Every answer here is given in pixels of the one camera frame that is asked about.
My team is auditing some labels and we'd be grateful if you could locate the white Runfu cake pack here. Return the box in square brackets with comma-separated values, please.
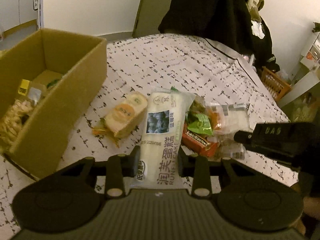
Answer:
[131, 88, 196, 190]

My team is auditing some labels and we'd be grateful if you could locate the grey room door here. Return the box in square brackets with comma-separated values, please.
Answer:
[132, 0, 171, 38]

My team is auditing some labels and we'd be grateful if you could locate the clear white cake pack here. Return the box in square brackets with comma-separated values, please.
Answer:
[222, 103, 251, 134]

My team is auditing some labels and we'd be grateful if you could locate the clear bag orange snack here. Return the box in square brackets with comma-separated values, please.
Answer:
[206, 106, 222, 131]

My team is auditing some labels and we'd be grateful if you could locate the white kitchen cabinet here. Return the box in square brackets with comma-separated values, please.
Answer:
[1, 0, 38, 39]

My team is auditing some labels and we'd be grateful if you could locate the green snack packet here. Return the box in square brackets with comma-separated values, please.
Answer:
[188, 113, 213, 136]

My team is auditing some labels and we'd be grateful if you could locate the clear bag of nut snacks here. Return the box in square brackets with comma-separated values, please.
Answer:
[1, 79, 47, 148]

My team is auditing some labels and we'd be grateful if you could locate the black coat pile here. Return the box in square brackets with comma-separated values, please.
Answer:
[158, 0, 280, 73]

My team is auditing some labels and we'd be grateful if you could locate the white patterned bed cover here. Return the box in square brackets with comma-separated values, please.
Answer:
[1, 34, 300, 239]

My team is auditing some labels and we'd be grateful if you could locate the person's right hand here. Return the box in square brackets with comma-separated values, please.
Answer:
[299, 196, 319, 239]

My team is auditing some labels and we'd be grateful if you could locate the green label cracker pack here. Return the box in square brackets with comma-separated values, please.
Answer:
[46, 79, 61, 90]

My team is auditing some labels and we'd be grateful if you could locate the orange label rice cake pack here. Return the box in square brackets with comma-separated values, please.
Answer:
[92, 92, 148, 147]

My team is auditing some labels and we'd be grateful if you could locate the red snack packet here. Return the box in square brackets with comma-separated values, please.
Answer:
[182, 126, 219, 158]

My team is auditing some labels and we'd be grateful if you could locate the white desk shelf unit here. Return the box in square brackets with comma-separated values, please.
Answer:
[278, 22, 319, 123]

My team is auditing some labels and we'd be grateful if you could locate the orange plastic basket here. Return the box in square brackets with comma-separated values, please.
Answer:
[260, 67, 291, 102]

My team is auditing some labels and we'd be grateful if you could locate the brown cardboard box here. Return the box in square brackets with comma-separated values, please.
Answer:
[1, 28, 107, 179]

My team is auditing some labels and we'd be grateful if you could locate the dark spray bottle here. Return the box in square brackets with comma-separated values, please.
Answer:
[33, 0, 39, 11]

